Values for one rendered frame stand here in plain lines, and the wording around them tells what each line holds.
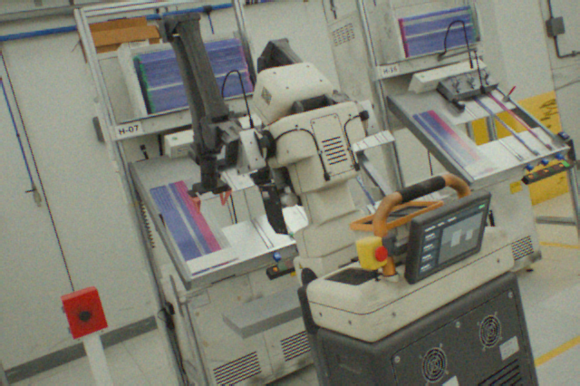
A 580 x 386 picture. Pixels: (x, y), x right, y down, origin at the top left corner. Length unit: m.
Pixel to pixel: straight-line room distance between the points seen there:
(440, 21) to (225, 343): 2.11
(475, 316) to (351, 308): 0.37
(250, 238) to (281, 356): 0.68
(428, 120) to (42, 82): 2.47
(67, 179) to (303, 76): 2.61
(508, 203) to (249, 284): 1.63
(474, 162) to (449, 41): 0.82
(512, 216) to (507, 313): 1.93
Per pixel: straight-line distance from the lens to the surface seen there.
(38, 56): 4.19
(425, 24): 3.44
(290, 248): 2.41
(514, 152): 3.23
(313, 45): 4.78
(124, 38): 3.07
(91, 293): 2.33
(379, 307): 1.37
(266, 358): 2.80
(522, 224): 3.64
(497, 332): 1.67
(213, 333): 2.67
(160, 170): 2.67
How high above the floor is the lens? 1.24
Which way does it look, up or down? 7 degrees down
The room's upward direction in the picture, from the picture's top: 14 degrees counter-clockwise
